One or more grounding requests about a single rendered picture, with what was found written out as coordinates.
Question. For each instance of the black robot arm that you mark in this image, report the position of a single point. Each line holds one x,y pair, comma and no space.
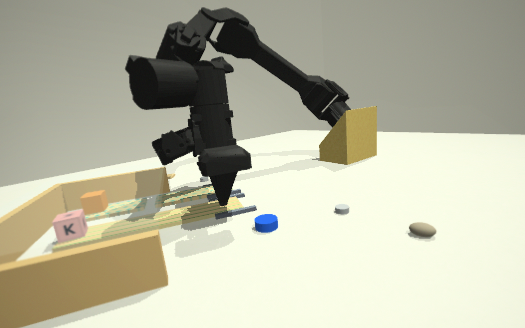
176,77

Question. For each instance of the beige oval pebble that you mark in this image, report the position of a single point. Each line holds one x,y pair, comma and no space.
423,229

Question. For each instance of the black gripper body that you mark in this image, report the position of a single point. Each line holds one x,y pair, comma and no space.
221,153

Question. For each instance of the blue short cylinder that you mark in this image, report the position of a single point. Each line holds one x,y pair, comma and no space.
266,223

